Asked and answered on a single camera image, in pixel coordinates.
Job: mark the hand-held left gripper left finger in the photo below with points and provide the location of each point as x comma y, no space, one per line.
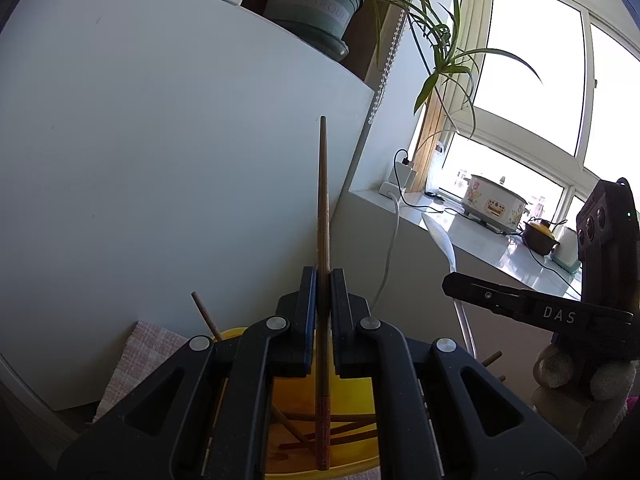
310,310

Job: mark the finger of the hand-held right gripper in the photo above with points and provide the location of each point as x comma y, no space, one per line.
500,299

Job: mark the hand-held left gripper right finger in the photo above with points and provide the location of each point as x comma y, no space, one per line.
337,310

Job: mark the clear plastic spoon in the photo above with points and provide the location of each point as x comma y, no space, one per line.
445,250

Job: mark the yellow plastic cup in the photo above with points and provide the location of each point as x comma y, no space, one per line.
350,402

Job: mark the red-tipped wooden chopstick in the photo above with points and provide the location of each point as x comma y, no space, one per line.
323,210

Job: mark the person's right hand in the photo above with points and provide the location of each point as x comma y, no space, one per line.
565,410

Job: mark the white windowsill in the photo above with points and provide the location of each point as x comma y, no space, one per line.
500,260

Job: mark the white and teal appliance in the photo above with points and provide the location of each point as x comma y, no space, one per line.
567,255

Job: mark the dark pot with yellow lid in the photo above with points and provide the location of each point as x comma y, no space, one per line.
540,242

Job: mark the floral white electric cooker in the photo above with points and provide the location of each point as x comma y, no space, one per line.
492,205

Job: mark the reddish wooden chopstick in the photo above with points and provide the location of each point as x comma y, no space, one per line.
355,436
350,417

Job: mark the white power strip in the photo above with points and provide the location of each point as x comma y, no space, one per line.
389,190

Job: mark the white charger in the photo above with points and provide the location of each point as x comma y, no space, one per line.
407,175

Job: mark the pink plaid blanket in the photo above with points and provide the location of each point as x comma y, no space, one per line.
145,355

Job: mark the white framed window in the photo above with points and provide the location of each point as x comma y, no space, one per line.
586,85

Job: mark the wooden window trim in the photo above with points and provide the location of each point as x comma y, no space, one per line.
432,130

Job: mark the white cabinet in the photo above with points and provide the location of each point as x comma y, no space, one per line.
150,160

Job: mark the spider plant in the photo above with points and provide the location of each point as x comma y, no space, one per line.
446,55

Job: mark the grey-green flowerpot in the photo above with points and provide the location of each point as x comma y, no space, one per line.
310,7

